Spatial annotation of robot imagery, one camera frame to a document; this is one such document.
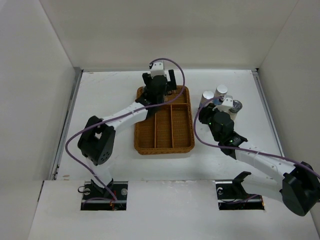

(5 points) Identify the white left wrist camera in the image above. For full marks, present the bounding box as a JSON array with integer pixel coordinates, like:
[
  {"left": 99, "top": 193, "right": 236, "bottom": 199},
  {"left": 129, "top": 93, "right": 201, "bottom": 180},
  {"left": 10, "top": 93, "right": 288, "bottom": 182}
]
[{"left": 149, "top": 60, "right": 166, "bottom": 78}]

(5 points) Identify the silver-lid jar blue label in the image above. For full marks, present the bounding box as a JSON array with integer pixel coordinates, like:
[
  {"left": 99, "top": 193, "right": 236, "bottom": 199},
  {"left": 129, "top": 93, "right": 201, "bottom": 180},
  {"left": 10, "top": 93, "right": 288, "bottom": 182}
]
[{"left": 199, "top": 90, "right": 214, "bottom": 107}]

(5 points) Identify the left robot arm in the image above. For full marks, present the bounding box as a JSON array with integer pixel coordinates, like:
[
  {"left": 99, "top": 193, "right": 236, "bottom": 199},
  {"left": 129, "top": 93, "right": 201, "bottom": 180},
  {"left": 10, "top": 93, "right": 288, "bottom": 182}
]
[{"left": 77, "top": 69, "right": 177, "bottom": 200}]

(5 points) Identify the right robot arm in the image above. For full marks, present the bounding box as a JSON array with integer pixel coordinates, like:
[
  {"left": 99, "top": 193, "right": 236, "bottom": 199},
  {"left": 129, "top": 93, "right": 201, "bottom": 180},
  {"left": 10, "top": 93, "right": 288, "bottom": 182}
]
[{"left": 194, "top": 103, "right": 320, "bottom": 217}]

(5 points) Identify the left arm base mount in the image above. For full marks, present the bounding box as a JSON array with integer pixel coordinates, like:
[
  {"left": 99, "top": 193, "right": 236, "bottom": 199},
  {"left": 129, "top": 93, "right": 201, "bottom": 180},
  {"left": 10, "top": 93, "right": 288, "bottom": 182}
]
[{"left": 77, "top": 180, "right": 129, "bottom": 211}]

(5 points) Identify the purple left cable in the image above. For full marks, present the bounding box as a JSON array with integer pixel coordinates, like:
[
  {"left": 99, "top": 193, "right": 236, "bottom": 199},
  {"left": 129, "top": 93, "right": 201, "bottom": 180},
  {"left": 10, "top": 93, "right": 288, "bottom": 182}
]
[{"left": 64, "top": 58, "right": 186, "bottom": 205}]

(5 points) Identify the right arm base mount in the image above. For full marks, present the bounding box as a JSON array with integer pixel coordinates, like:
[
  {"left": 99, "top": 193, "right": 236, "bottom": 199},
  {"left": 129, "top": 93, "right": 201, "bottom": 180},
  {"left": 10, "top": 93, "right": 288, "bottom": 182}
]
[{"left": 215, "top": 171, "right": 265, "bottom": 211}]

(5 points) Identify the purple cable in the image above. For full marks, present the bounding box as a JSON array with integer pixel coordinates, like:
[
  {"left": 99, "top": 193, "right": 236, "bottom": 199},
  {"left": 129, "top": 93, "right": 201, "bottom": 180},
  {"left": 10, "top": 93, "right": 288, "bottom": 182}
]
[
  {"left": 193, "top": 97, "right": 320, "bottom": 178},
  {"left": 64, "top": 58, "right": 186, "bottom": 205}
]

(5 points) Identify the clear-cap white salt bottle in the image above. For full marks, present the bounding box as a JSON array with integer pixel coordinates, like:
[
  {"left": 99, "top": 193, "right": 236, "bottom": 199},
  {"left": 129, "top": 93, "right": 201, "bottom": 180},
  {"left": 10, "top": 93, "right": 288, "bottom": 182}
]
[{"left": 228, "top": 100, "right": 243, "bottom": 121}]

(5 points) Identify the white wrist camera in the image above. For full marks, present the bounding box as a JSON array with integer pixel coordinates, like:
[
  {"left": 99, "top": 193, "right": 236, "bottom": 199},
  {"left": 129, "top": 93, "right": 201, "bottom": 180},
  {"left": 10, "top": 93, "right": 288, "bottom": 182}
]
[
  {"left": 216, "top": 97, "right": 233, "bottom": 112},
  {"left": 149, "top": 60, "right": 166, "bottom": 78}
]

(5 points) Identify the brown wicker tray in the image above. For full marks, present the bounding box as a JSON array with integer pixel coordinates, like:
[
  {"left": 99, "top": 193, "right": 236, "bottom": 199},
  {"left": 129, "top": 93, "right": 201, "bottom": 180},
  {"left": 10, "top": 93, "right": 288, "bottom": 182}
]
[{"left": 134, "top": 85, "right": 195, "bottom": 155}]

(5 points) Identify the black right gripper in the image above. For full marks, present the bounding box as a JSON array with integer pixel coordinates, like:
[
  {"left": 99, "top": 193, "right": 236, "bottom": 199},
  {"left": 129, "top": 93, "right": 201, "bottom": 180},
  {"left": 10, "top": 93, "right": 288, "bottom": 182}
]
[{"left": 198, "top": 103, "right": 225, "bottom": 142}]

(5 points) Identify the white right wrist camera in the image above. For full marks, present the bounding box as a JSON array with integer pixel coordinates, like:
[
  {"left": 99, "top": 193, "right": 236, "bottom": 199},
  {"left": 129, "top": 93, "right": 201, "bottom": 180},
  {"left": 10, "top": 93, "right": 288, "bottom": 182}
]
[{"left": 216, "top": 97, "right": 233, "bottom": 112}]

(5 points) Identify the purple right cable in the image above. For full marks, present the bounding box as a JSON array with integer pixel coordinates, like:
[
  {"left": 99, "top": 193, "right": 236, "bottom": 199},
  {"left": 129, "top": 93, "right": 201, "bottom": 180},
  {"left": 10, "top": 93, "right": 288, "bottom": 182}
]
[{"left": 193, "top": 97, "right": 320, "bottom": 178}]

